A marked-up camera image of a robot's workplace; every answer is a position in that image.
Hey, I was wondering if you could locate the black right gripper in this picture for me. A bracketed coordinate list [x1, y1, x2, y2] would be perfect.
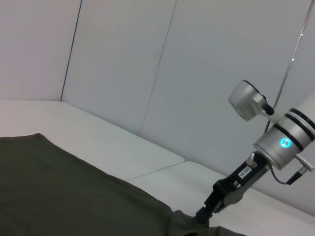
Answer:
[195, 150, 269, 223]

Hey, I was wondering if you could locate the dark green FREE t-shirt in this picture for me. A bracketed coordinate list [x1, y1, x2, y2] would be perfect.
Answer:
[0, 132, 249, 236]

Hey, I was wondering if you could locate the silver cable connector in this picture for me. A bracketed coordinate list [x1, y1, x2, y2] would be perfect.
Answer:
[247, 152, 258, 168]
[296, 153, 315, 171]

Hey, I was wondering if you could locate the thin right arm cable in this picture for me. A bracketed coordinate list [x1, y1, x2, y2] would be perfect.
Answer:
[270, 167, 309, 186]

